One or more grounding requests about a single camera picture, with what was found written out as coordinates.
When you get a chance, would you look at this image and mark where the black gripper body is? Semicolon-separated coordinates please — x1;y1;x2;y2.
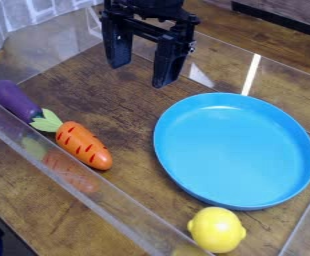
102;0;199;43

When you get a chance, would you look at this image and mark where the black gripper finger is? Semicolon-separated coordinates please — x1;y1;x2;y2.
102;13;132;69
152;33;195;88

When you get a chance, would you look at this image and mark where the yellow toy lemon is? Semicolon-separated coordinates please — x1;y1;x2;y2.
187;207;247;253

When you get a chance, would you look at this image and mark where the blue round tray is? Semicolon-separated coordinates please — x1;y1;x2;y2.
154;93;310;210

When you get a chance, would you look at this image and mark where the grey patterned curtain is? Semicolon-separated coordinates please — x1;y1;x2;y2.
0;0;103;49

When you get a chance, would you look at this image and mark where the purple toy eggplant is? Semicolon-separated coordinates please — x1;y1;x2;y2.
0;80;43;123

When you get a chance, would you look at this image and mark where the orange toy carrot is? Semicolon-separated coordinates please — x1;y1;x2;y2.
30;109;112;171

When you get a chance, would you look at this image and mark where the clear acrylic front barrier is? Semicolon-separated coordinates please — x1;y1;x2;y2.
0;106;214;256

